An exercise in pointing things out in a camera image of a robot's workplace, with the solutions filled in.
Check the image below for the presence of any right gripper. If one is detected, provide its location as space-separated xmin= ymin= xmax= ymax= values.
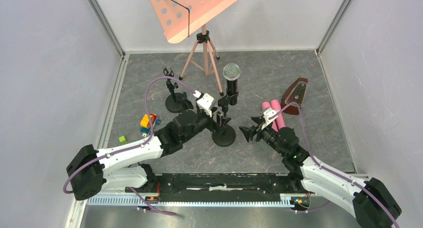
xmin=238 ymin=116 xmax=286 ymax=156

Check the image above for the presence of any black microphone stand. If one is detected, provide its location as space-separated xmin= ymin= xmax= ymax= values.
xmin=180 ymin=92 xmax=194 ymax=109
xmin=212 ymin=94 xmax=236 ymax=147
xmin=165 ymin=79 xmax=185 ymax=113

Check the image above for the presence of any pink microphone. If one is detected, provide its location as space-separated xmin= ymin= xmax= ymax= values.
xmin=261 ymin=101 xmax=278 ymax=131
xmin=270 ymin=99 xmax=286 ymax=131

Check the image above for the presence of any black microphone silver grille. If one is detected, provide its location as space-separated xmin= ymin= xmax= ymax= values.
xmin=222 ymin=63 xmax=241 ymax=106

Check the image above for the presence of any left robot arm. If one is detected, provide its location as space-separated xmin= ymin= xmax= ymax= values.
xmin=63 ymin=110 xmax=231 ymax=201

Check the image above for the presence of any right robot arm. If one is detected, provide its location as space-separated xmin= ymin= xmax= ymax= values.
xmin=239 ymin=117 xmax=402 ymax=228

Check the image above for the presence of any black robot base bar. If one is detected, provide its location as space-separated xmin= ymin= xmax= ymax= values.
xmin=136 ymin=173 xmax=309 ymax=203

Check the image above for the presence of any pink music stand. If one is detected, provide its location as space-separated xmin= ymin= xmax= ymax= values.
xmin=150 ymin=0 xmax=238 ymax=95

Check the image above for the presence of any brown metronome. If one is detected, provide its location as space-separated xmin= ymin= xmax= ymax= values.
xmin=281 ymin=77 xmax=308 ymax=108

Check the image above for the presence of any colourful toy block stack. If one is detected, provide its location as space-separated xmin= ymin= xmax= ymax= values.
xmin=140 ymin=114 xmax=161 ymax=137

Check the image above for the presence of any small green cube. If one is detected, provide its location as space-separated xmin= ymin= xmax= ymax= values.
xmin=119 ymin=136 xmax=127 ymax=144

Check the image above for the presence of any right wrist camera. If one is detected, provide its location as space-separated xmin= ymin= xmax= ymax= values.
xmin=260 ymin=107 xmax=277 ymax=130

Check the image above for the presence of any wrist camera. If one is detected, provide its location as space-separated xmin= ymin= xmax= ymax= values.
xmin=260 ymin=107 xmax=277 ymax=130
xmin=193 ymin=90 xmax=216 ymax=117

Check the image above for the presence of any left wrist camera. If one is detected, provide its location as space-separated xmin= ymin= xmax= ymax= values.
xmin=193 ymin=90 xmax=216 ymax=117

